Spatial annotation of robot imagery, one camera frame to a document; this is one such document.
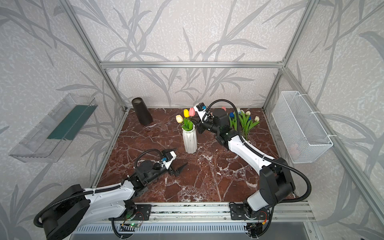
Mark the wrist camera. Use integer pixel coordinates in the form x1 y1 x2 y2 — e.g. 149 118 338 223
160 152 177 170
194 103 209 123

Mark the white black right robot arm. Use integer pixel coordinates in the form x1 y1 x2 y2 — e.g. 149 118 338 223
193 103 312 218

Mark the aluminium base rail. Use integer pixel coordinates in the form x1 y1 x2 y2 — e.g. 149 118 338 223
131 202 316 224

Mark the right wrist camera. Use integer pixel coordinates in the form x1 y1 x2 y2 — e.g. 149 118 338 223
194 103 209 123

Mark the white ribbed ceramic vase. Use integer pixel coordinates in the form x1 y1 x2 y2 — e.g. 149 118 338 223
183 126 197 154

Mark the tulip bunch on table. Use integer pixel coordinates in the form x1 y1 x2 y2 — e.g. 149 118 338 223
229 108 260 141

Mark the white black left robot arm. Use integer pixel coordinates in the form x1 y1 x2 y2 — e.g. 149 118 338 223
34 149 187 240

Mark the cream white tulip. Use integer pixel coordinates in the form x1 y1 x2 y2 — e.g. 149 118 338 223
176 115 189 131

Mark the clear plastic wall shelf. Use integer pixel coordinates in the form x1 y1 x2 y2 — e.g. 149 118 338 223
9 94 98 163

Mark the aluminium frame profile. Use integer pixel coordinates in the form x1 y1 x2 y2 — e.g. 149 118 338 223
59 1 384 223

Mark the pink tulip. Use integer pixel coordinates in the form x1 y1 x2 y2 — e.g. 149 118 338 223
189 108 196 122

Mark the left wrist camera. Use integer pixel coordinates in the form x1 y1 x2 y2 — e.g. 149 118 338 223
160 152 177 170

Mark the yellow tulip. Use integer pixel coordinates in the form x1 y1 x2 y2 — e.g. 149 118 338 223
183 109 194 132

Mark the black cylindrical vase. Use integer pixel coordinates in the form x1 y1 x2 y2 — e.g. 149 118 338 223
132 98 153 126

